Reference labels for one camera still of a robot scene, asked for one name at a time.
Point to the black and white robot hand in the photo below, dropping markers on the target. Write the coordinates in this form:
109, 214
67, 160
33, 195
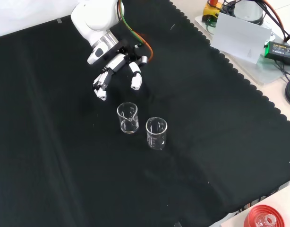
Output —
116, 62

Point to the clear glass beaker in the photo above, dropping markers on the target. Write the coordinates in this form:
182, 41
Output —
156, 134
128, 118

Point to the black bench cloth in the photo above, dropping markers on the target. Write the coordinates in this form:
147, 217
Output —
112, 165

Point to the yellow stop button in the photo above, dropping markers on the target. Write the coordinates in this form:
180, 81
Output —
210, 13

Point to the pale board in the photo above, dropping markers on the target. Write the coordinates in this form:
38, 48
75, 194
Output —
239, 37

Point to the green power supply box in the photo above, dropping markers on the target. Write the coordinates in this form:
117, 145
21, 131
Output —
280, 50

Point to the red ribbed round stand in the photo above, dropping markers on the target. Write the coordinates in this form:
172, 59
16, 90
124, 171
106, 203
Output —
253, 217

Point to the clear glass flask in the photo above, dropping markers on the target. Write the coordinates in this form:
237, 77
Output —
267, 220

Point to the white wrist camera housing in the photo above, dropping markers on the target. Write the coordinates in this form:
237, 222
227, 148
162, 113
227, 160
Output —
96, 55

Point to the clear base plate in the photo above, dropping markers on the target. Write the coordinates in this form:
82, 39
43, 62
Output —
270, 71

